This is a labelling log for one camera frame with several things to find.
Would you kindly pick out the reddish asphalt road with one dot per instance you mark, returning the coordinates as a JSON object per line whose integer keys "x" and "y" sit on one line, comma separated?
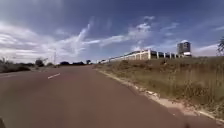
{"x": 76, "y": 100}

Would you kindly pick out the pale sandy road edge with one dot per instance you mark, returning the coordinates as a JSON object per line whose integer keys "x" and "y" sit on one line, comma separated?
{"x": 156, "y": 97}

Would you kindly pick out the white dashed road line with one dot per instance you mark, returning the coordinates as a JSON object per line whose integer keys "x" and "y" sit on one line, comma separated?
{"x": 53, "y": 76}

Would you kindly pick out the dry grass verge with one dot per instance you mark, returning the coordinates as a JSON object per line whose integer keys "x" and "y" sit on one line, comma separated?
{"x": 180, "y": 78}

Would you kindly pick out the row of dark trees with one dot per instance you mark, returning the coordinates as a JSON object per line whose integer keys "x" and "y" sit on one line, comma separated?
{"x": 40, "y": 64}

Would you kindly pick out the tall grey building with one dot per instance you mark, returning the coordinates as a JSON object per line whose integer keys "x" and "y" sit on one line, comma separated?
{"x": 184, "y": 49}

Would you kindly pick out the dry grass strip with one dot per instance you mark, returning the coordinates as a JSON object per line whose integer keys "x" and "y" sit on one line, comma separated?
{"x": 16, "y": 72}

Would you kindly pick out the long white fence wall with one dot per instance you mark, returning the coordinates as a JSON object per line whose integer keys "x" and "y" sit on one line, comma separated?
{"x": 143, "y": 54}

